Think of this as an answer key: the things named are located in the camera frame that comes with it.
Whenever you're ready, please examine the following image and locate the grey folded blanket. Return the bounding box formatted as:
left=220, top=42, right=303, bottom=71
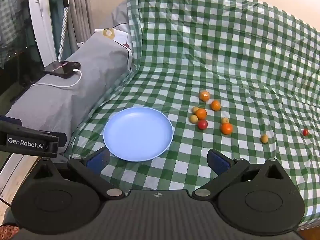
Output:
left=5, top=34, right=137, bottom=155

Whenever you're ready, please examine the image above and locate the green white checkered cloth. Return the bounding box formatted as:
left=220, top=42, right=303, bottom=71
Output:
left=66, top=0, right=320, bottom=230

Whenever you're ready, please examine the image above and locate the white charging cable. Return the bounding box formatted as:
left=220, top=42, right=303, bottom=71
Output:
left=30, top=68, right=83, bottom=89

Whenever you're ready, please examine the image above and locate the white door frame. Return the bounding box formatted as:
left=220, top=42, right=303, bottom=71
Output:
left=27, top=0, right=57, bottom=67

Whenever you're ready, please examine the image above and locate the red floral cloth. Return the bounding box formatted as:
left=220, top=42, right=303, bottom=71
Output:
left=0, top=226, right=20, bottom=240

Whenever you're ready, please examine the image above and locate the black and silver pole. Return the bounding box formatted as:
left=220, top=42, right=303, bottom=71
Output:
left=54, top=0, right=71, bottom=61

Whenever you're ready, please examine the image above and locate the grey curtain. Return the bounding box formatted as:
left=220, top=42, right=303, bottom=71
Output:
left=67, top=0, right=94, bottom=53

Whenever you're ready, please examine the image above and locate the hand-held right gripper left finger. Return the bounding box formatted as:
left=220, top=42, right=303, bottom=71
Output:
left=30, top=146, right=125, bottom=201

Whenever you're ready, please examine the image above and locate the white bed rail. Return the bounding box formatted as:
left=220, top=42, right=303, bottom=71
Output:
left=0, top=152, right=25, bottom=199

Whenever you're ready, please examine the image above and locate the light blue plate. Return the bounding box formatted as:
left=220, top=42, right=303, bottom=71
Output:
left=103, top=107, right=174, bottom=162

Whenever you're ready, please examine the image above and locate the grey printed pillow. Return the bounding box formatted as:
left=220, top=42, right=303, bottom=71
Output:
left=94, top=0, right=140, bottom=73

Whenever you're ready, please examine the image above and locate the black smartphone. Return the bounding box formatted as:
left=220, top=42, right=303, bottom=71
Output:
left=44, top=61, right=81, bottom=79

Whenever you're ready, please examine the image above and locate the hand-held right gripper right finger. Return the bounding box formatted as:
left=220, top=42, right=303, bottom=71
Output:
left=191, top=149, right=287, bottom=200

